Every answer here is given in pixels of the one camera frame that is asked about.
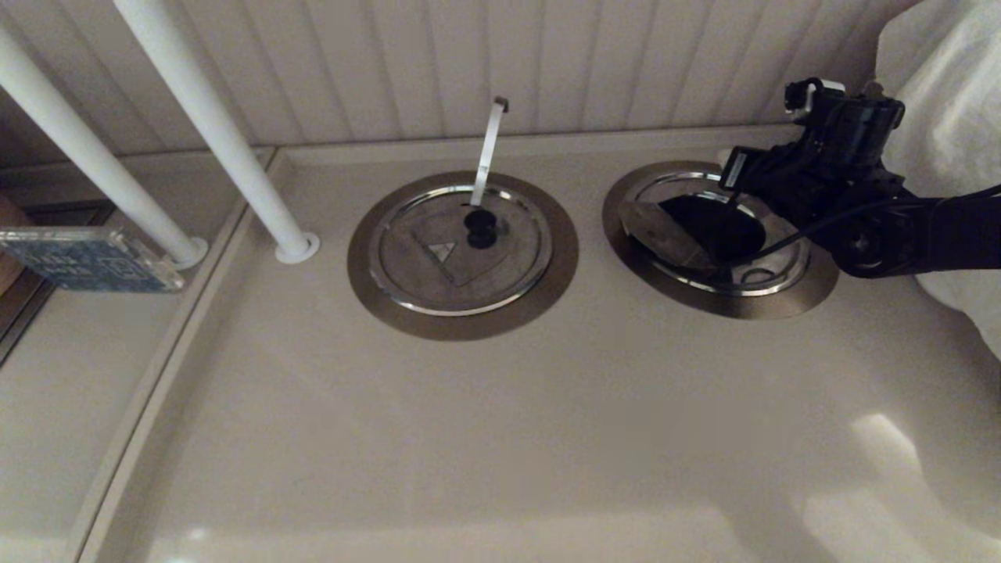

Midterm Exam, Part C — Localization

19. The steel lid with black knob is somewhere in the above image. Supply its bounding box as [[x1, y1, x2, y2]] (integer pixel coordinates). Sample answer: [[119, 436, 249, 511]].
[[368, 185, 554, 317], [620, 172, 810, 296]]

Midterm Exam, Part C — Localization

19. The white cloth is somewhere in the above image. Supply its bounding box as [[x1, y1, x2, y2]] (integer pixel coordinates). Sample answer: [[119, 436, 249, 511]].
[[876, 0, 1001, 360]]

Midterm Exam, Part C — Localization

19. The white pole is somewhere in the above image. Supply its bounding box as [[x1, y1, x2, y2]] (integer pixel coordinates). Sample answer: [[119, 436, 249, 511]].
[[0, 23, 210, 271], [113, 0, 320, 264]]

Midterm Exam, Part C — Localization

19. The clear acrylic sign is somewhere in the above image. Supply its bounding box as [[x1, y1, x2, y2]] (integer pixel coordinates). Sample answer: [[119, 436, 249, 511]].
[[0, 225, 187, 294]]

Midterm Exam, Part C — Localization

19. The black cable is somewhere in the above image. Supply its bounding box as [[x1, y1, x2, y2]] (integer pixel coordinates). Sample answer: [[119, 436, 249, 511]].
[[708, 195, 947, 284]]

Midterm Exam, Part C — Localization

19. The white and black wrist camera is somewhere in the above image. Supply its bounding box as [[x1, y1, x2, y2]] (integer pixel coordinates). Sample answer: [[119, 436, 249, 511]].
[[784, 77, 847, 122]]

